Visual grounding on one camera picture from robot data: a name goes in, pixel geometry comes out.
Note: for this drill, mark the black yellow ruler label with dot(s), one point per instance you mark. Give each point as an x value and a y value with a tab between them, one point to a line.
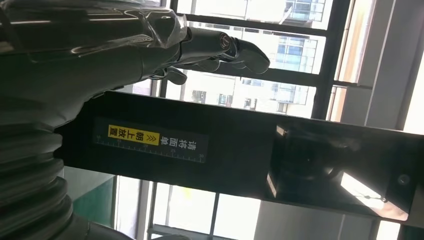
149	139

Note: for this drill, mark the black inbound scanner machine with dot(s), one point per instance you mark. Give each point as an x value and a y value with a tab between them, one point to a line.
238	155

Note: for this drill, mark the black window frame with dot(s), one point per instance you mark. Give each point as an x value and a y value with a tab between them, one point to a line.
331	49

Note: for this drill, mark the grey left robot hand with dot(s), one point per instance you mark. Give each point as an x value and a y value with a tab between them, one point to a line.
82	49

